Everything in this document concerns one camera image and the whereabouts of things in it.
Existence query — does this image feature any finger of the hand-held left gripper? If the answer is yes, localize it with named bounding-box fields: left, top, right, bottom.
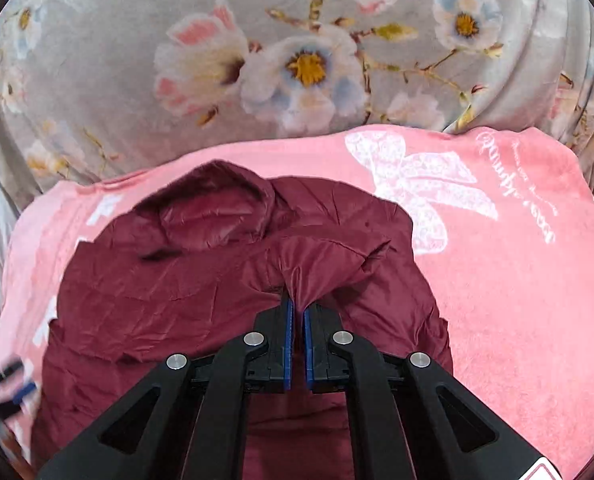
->
left=0, top=379, right=38, bottom=407

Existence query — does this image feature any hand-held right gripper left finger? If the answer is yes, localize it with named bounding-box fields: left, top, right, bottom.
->
left=37, top=291, right=294, bottom=480

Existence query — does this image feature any grey floral blanket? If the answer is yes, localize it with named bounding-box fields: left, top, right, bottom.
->
left=0, top=0, right=594, bottom=196

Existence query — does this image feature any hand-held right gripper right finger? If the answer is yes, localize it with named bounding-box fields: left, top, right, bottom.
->
left=303, top=302, right=564, bottom=480

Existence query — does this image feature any maroon puffer jacket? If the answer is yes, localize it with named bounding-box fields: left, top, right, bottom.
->
left=29, top=159, right=452, bottom=480

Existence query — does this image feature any pink printed blanket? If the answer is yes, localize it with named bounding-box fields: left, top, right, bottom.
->
left=0, top=124, right=594, bottom=480

